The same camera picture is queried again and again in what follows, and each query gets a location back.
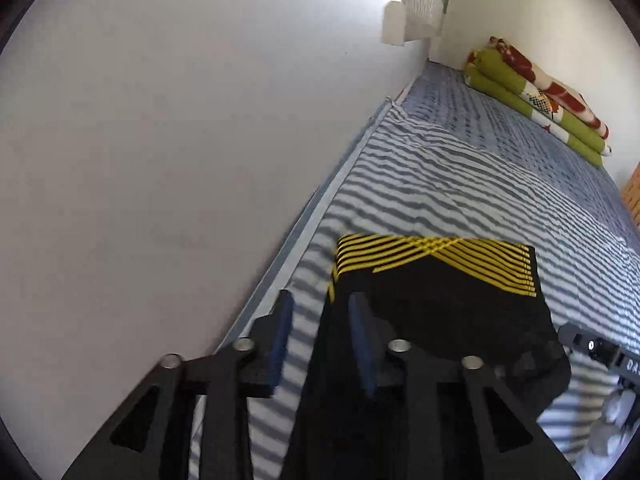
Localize person's right hand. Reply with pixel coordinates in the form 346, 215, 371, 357
590, 387, 639, 456

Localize green pillow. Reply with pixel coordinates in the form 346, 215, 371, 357
462, 67, 604, 169

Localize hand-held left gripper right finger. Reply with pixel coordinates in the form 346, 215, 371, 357
348, 292, 581, 480

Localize blue checked bedsheet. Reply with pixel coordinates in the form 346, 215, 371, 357
400, 60, 640, 242

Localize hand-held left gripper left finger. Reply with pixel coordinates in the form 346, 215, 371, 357
62, 290, 295, 480

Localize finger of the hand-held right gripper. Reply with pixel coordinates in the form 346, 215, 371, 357
557, 324, 621, 366

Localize wooden slatted bed rail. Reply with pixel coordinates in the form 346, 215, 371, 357
620, 162, 640, 232

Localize green folded blanket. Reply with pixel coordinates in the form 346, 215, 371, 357
467, 49, 612, 157

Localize red floral folded blanket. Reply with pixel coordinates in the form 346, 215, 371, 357
487, 36, 611, 142

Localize black pants yellow stripes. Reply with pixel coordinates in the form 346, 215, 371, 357
292, 234, 572, 480

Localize blue white striped quilt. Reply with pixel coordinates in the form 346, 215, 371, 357
187, 105, 640, 480

